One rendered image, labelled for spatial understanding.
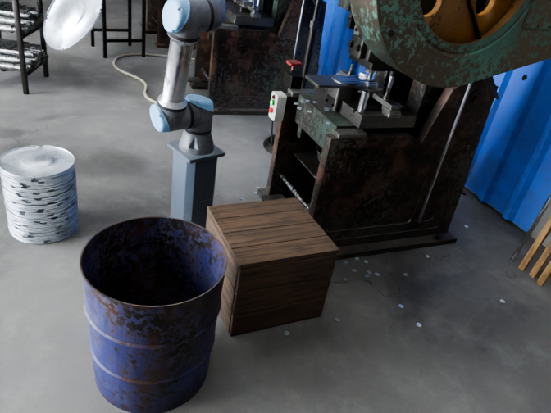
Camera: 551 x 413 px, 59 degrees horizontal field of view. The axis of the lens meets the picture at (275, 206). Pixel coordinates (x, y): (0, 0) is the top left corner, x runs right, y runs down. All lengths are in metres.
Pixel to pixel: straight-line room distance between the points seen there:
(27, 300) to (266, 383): 0.95
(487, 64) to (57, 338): 1.87
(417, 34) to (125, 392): 1.49
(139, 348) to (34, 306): 0.71
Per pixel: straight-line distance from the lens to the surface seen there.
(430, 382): 2.00
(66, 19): 2.06
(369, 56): 2.23
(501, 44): 2.09
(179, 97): 1.95
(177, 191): 2.24
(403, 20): 1.76
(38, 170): 2.23
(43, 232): 2.32
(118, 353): 1.50
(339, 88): 2.21
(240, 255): 1.71
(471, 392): 2.05
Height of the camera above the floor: 1.40
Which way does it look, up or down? 31 degrees down
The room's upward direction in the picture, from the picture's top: 10 degrees clockwise
